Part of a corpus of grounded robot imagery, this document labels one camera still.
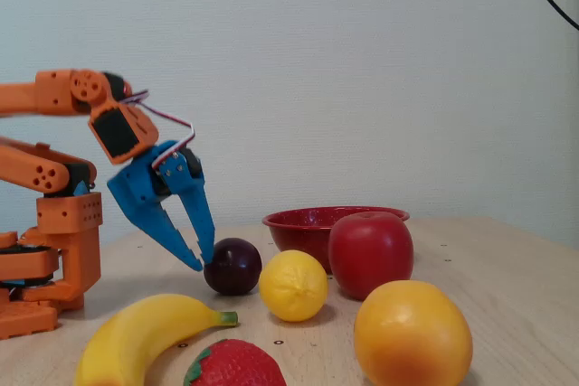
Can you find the dark purple plum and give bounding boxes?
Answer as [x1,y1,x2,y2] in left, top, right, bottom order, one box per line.
[203,237,263,296]

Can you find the red apple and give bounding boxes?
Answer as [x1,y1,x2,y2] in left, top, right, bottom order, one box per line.
[327,211,415,301]

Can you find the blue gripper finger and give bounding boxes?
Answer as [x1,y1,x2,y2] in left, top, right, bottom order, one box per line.
[123,202,204,273]
[155,149,216,266]

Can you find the yellow lemon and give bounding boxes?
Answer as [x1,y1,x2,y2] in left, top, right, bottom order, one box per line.
[258,249,329,323]

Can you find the white red servo cable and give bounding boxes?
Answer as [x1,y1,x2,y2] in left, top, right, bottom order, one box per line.
[124,89,197,170]

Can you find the red strawberry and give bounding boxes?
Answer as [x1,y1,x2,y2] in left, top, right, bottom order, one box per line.
[183,338,288,386]

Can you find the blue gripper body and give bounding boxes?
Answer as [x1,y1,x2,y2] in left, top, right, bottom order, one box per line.
[107,138,204,214]

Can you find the red speckled bowl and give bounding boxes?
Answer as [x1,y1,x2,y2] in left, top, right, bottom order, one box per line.
[261,206,411,275]

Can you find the yellow banana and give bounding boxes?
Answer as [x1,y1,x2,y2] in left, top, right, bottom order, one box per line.
[73,293,240,386]

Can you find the orange fruit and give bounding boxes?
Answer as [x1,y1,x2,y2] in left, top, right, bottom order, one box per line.
[353,279,474,386]

